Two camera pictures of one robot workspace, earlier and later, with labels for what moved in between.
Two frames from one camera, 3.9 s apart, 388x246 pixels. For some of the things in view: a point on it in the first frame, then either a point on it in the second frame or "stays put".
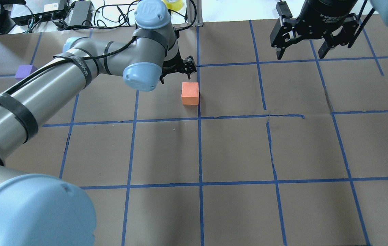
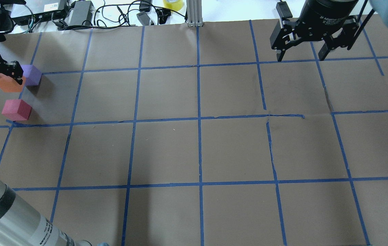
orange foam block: x=190 y=93 to x=8 y=84
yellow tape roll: x=177 y=5 stays put
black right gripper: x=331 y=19 stays put
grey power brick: x=82 y=11 stays put
